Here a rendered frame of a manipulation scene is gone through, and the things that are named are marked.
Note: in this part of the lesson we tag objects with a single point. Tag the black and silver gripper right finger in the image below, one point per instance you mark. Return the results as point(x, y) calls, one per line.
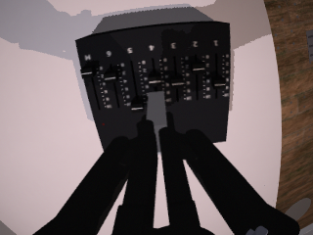
point(243, 209)

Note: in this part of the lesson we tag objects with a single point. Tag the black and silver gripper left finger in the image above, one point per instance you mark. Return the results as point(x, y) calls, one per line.
point(87, 208)

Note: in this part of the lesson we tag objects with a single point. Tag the black lighting desk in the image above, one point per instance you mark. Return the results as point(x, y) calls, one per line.
point(119, 65)

